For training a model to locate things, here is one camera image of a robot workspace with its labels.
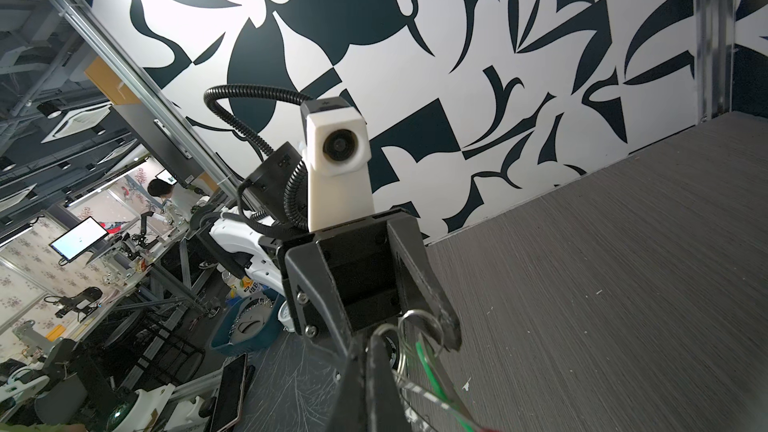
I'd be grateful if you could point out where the black smartphone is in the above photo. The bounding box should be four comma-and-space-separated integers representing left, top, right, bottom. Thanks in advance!
209, 354, 248, 432

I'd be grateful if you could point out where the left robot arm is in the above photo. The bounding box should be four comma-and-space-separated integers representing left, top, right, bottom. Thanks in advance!
209, 129, 462, 361

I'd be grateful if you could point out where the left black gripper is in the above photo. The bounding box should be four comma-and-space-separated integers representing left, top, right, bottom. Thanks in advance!
277, 208, 462, 360

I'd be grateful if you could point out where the left black corrugated cable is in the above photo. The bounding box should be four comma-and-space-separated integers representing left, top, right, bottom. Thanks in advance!
202, 83, 313, 230

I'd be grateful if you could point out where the green capped key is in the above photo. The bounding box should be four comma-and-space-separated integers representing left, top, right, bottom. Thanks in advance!
415, 334, 483, 431

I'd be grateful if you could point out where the computer monitor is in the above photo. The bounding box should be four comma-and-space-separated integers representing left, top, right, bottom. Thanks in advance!
49, 216, 109, 263

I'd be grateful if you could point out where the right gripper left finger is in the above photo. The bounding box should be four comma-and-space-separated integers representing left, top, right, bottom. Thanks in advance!
325, 337, 367, 432

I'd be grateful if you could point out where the large wire keyring red sleeve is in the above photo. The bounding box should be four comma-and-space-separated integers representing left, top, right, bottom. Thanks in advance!
372, 309, 493, 431

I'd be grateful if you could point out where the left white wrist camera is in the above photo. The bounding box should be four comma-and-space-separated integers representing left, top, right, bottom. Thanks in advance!
300, 97, 375, 232

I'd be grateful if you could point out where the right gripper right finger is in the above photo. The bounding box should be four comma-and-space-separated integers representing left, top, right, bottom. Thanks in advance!
365, 335, 411, 432

